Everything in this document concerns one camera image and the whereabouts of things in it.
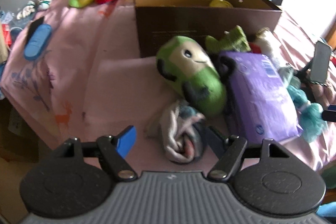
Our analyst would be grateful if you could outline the turquoise fluffy cloth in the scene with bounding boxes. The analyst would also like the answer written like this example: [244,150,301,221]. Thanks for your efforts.
[278,66,327,143]

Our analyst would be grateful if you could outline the grey pink socks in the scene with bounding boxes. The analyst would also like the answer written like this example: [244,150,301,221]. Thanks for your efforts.
[145,99,207,164]

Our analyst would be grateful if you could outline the green bean plush doll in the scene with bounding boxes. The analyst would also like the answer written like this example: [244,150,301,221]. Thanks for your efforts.
[156,36,227,118]

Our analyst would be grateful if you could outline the white fluffy towel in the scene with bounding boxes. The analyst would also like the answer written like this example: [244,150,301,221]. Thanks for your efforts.
[253,27,286,70]

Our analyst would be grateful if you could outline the green knitted sock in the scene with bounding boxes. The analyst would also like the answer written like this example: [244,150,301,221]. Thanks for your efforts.
[205,26,251,54]

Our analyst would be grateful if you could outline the yellow plush toy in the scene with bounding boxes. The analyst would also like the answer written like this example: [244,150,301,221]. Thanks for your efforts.
[209,0,234,8]

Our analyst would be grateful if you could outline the purple plastic pad package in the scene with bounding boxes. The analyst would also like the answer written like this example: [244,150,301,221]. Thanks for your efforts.
[219,51,303,144]

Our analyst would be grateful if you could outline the blue glasses case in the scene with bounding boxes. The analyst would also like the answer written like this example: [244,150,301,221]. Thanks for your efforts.
[23,24,52,61]

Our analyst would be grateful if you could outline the brown cardboard box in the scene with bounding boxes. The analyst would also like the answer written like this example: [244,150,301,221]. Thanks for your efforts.
[134,0,282,57]

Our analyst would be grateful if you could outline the black smartphone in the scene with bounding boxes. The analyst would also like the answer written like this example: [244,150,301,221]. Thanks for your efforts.
[26,16,45,43]

